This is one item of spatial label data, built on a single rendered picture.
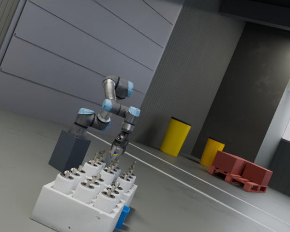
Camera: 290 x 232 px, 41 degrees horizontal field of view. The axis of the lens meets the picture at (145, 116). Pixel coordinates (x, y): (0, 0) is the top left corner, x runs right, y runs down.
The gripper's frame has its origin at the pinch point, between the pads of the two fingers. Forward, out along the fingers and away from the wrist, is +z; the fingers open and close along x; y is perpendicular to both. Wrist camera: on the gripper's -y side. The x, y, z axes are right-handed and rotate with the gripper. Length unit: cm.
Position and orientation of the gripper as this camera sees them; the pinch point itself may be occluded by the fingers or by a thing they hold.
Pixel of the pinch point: (114, 158)
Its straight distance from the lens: 255.9
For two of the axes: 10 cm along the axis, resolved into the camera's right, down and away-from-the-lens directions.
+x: -9.1, -3.9, 1.7
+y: 1.7, 0.3, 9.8
